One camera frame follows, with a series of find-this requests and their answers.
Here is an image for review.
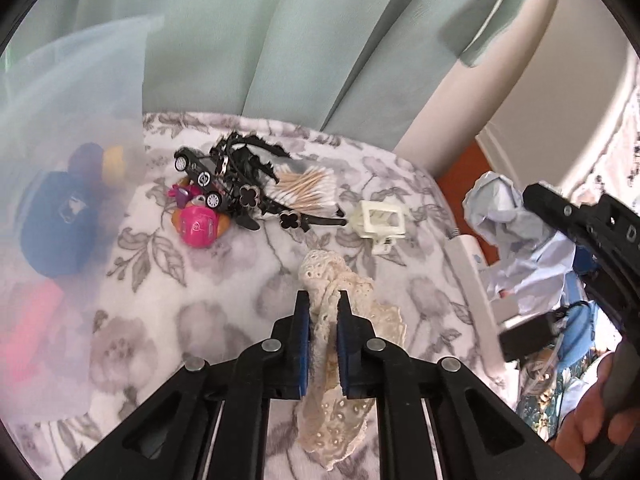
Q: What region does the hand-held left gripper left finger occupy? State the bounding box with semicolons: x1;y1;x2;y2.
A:
62;290;312;480

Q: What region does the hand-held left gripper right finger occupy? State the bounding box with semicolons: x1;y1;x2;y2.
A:
335;290;581;480

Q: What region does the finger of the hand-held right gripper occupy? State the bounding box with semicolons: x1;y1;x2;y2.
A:
522;182;602;257

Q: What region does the cream lace cloth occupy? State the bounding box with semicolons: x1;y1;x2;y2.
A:
297;249;408;473

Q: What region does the white hair claw clip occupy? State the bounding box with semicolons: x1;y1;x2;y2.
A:
348;200;407;256

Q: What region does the bag of cotton swabs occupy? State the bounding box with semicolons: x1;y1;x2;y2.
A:
274;166;342;212

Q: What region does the pink egg toy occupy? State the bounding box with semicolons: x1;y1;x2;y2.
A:
171;183;232;249

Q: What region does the black lace headband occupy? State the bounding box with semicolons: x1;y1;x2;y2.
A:
210;131;347;233

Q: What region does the black toy car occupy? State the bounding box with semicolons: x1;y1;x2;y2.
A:
174;146;236;209

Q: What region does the yellow ball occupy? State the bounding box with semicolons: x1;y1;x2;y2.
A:
102;146;126;181

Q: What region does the small blue baseball cap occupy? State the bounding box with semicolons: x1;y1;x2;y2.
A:
19;170;101;278

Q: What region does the purple rubber toy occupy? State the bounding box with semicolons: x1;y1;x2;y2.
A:
67;142;108;186

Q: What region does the clear plastic storage box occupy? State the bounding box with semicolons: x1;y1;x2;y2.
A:
0;14;166;428

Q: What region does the person's right hand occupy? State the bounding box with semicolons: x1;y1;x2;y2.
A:
550;351;615;474

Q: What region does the crumpled pale paper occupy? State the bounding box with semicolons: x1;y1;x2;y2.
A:
462;170;576;313

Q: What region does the white padded headboard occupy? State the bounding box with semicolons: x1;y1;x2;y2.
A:
475;42;640;196

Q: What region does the teal gold floral cloth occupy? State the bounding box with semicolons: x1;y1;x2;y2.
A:
515;350;606;443

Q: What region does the pale green curtain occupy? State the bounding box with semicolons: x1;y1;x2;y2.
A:
7;0;561;153

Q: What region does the red-brown wooden bed frame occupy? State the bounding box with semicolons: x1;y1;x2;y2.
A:
434;140;496;273

